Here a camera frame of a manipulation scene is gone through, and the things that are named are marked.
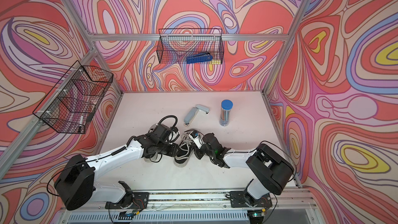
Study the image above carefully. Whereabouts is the black canvas sneaker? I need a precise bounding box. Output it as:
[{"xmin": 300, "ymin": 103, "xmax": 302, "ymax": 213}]
[
  {"xmin": 174, "ymin": 129, "xmax": 201, "ymax": 168},
  {"xmin": 144, "ymin": 124, "xmax": 162, "ymax": 163}
]

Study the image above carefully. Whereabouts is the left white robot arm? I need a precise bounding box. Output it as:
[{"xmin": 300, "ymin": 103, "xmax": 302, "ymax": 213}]
[{"xmin": 54, "ymin": 124, "xmax": 179, "ymax": 211}]

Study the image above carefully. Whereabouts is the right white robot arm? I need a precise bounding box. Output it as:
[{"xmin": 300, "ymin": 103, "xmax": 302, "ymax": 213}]
[{"xmin": 189, "ymin": 132, "xmax": 295, "ymax": 206}]

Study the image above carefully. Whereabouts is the grey blue stapler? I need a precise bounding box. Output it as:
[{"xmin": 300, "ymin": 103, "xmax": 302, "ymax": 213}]
[{"xmin": 183, "ymin": 104, "xmax": 210, "ymax": 126}]

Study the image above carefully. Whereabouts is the pencil tube with blue lid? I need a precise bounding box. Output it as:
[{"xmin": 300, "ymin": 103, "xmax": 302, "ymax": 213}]
[{"xmin": 219, "ymin": 100, "xmax": 233, "ymax": 126}]

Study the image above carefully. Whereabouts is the white marker in basket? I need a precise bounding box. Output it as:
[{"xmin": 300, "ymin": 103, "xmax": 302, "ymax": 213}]
[{"xmin": 78, "ymin": 115, "xmax": 84, "ymax": 133}]

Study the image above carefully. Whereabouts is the blue stapler in basket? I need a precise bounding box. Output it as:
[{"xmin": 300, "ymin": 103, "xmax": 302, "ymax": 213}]
[{"xmin": 186, "ymin": 52, "xmax": 213, "ymax": 64}]

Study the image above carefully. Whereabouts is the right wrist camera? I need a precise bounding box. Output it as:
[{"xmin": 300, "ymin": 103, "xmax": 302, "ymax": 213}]
[{"xmin": 190, "ymin": 130, "xmax": 204, "ymax": 149}]

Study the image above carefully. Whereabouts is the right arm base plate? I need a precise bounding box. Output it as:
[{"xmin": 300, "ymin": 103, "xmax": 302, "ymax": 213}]
[{"xmin": 226, "ymin": 191, "xmax": 273, "ymax": 209}]

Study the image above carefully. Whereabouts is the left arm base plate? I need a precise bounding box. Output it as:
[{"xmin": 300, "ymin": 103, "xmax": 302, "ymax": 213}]
[{"xmin": 105, "ymin": 192, "xmax": 149, "ymax": 211}]

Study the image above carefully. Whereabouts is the aluminium rail with vents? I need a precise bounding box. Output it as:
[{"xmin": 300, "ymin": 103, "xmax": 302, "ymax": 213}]
[{"xmin": 55, "ymin": 188, "xmax": 325, "ymax": 224}]

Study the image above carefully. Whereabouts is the black wire basket left wall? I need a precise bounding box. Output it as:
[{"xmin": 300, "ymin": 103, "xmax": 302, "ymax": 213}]
[{"xmin": 32, "ymin": 61, "xmax": 114, "ymax": 134}]

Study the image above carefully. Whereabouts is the black wire basket wall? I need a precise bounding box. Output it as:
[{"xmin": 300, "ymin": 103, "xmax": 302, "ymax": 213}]
[
  {"xmin": 32, "ymin": 61, "xmax": 114, "ymax": 134},
  {"xmin": 157, "ymin": 28, "xmax": 224, "ymax": 65}
]

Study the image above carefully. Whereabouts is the black wire basket back wall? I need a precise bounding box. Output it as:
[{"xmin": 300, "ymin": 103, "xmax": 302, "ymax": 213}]
[{"xmin": 157, "ymin": 28, "xmax": 224, "ymax": 65}]

